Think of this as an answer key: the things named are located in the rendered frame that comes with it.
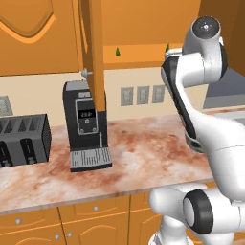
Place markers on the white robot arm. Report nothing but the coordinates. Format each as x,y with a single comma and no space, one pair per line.
220,143

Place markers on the silver cabinet door knob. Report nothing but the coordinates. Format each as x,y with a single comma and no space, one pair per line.
84,73

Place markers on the orange open cabinet door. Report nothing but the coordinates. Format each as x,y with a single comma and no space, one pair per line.
95,48

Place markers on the orange base cabinet door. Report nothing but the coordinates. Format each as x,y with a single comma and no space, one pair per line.
32,237
142,228
99,231

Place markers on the orange closed cabinet door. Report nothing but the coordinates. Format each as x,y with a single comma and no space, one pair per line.
38,48

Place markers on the black coffee machine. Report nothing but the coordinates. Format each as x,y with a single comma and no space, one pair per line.
86,140

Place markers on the small green wedge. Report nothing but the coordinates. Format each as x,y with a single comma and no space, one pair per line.
118,51
167,48

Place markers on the orange drawer front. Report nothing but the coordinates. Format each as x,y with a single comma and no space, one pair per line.
140,200
95,208
28,219

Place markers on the silver drawer knob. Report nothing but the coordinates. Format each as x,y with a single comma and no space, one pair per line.
18,220
95,208

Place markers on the black toaster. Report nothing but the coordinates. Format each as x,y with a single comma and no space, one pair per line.
25,140

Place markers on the grey range hood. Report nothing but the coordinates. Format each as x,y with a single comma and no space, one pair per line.
228,91

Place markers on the silver base door knob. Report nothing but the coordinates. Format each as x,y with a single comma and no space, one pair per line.
69,234
56,236

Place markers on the orange open wall cabinet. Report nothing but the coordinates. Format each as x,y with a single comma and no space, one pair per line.
143,25

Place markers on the orange narrow wall cabinet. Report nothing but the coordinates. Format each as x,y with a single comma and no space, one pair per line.
234,28

